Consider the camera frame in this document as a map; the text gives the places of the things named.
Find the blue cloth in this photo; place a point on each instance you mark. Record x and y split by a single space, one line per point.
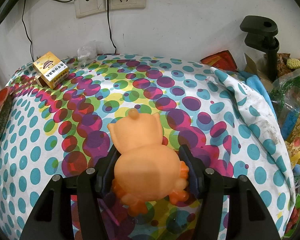
257 85

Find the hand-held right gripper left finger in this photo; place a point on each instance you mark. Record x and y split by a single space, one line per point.
101 177

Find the green red snack packet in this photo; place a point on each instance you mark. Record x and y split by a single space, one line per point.
295 215

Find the brown cardboard piece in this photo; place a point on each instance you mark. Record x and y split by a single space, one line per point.
252 65

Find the orange rubber toy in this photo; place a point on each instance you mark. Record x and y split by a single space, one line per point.
145 170

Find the yellow medicine box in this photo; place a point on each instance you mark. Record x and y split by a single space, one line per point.
51 67

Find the clear plastic wrapper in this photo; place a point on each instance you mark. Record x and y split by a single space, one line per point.
86 51

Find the yellow textured toy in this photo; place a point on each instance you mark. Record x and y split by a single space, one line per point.
296 63

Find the black clamp mount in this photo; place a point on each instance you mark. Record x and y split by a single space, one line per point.
261 32

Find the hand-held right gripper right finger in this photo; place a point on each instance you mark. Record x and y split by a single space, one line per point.
190 175

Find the polka dot tablecloth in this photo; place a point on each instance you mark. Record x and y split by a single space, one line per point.
27 155

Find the yellow patterned packet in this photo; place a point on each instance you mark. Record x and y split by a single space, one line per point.
298 142

